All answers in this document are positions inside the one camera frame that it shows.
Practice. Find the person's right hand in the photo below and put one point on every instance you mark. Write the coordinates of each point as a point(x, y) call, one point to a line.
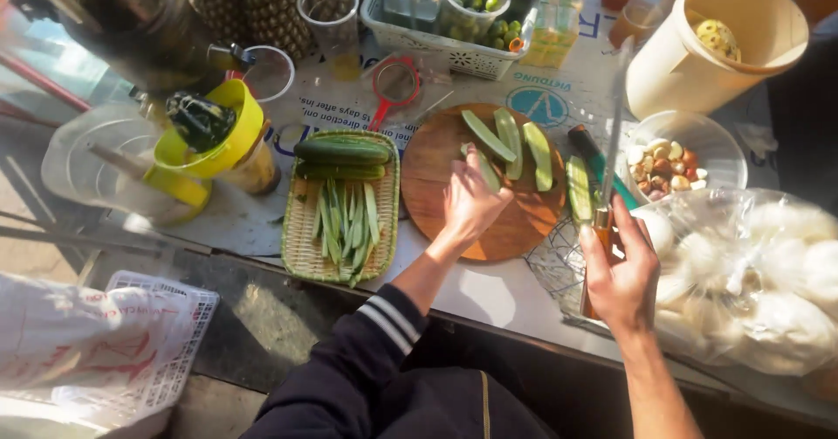
point(625, 282)

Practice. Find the person's left hand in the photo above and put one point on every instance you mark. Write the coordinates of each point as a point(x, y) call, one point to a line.
point(472, 206)

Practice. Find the peeled cucumber piece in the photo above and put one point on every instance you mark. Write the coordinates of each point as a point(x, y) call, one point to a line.
point(539, 157)
point(488, 135)
point(509, 141)
point(579, 190)
point(488, 172)

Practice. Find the round wooden cutting board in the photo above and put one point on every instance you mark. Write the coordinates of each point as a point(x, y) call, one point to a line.
point(524, 220)

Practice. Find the printed white table cover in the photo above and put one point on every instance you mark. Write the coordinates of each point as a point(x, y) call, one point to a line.
point(497, 295)

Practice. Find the pile of cucumber peels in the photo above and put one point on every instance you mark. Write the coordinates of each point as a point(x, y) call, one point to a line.
point(347, 229)

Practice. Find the plastic bag of white roots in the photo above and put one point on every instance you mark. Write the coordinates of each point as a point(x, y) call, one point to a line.
point(753, 275)

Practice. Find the small red strainer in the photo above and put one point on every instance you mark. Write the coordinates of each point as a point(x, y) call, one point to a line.
point(391, 102)

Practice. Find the whole green cucumber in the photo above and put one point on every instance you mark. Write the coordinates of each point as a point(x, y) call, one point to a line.
point(340, 171)
point(340, 151)

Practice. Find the white plastic basket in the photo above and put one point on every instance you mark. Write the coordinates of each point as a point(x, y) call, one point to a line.
point(452, 53)

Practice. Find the clear bowl of fruit pieces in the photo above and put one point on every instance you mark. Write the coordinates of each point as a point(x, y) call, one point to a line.
point(713, 144)

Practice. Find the loose pile of green limes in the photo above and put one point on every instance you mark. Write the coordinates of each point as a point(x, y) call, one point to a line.
point(504, 33)

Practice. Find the woven bamboo tray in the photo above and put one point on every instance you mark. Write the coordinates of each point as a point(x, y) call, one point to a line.
point(298, 242)

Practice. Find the person's dark jacket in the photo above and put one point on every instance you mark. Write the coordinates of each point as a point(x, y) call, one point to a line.
point(366, 393)

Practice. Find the cream plastic bucket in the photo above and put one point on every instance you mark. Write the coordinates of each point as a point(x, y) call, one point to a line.
point(674, 66)

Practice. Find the tall clear plastic cup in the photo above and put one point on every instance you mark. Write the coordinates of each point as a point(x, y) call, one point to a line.
point(330, 26)

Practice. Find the yellow juicer jug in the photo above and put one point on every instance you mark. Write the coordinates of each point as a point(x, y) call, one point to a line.
point(242, 138)

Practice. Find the peeled pineapple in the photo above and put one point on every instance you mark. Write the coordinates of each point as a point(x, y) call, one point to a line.
point(718, 38)

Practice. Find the group of pineapples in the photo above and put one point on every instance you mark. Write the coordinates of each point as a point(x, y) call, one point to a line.
point(268, 7)

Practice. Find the white plastic crate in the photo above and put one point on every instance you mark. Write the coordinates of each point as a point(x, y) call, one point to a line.
point(190, 334)

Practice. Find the dark juicer machine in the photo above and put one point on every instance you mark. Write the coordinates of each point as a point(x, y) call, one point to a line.
point(137, 26)

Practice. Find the clear plastic juicer container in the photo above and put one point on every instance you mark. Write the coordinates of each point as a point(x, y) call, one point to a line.
point(85, 164)

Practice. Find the white printed plastic bag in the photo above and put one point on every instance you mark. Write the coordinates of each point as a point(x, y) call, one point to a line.
point(72, 347)

